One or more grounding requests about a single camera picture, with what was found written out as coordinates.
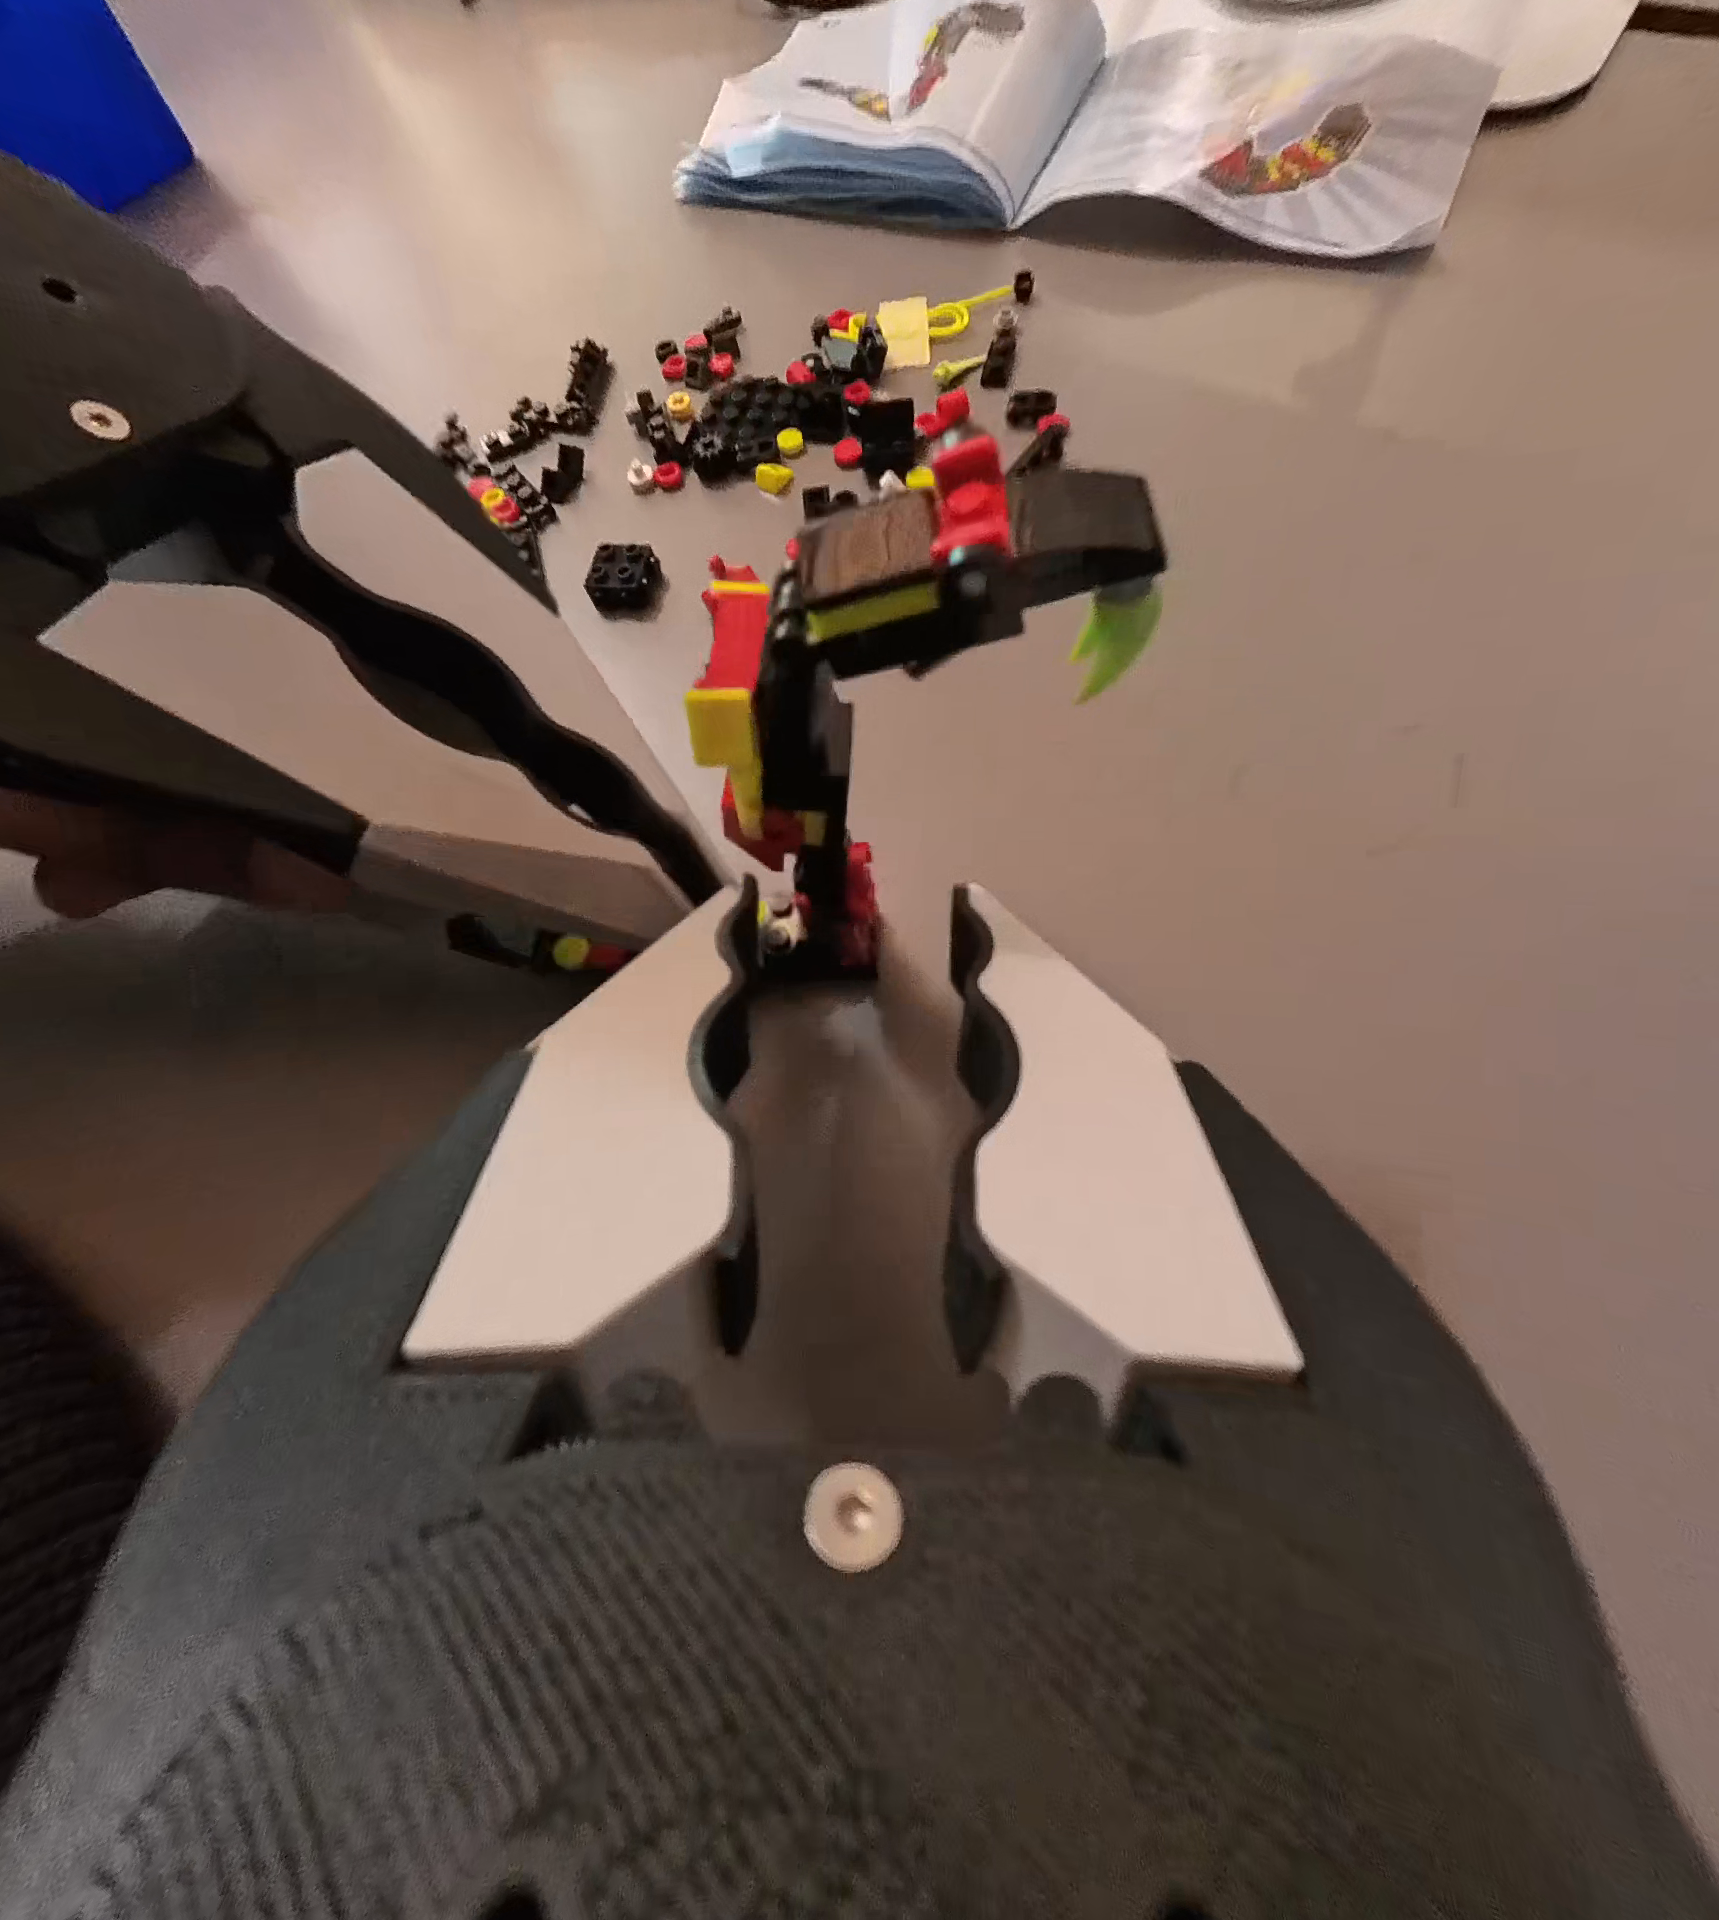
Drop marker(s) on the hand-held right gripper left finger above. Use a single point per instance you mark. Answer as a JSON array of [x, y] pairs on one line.
[[573, 1200]]

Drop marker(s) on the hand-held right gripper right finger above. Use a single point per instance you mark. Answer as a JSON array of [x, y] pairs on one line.
[[1129, 1200]]

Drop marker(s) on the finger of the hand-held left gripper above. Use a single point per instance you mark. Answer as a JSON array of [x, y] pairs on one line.
[[407, 548], [198, 674]]

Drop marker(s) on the pile of lego pieces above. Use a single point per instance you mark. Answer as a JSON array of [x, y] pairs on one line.
[[761, 404]]

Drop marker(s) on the red yellow black lego snake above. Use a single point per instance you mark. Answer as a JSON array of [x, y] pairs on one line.
[[805, 751]]

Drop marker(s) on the lego instruction booklet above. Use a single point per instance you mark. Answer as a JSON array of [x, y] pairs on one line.
[[979, 135]]

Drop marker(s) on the black square lego brick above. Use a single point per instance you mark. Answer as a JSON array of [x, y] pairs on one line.
[[623, 578]]

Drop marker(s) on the person's left hand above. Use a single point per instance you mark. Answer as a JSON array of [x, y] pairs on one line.
[[124, 870]]

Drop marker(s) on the blue plastic bin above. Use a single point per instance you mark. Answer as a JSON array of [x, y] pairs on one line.
[[34, 91]]

